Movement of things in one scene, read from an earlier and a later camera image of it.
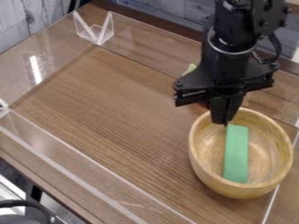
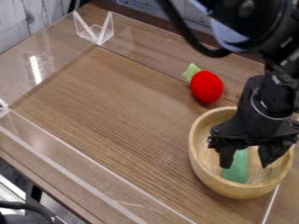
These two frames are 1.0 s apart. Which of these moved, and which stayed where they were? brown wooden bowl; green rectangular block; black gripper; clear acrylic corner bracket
Moved: black gripper
Stayed: green rectangular block; brown wooden bowl; clear acrylic corner bracket
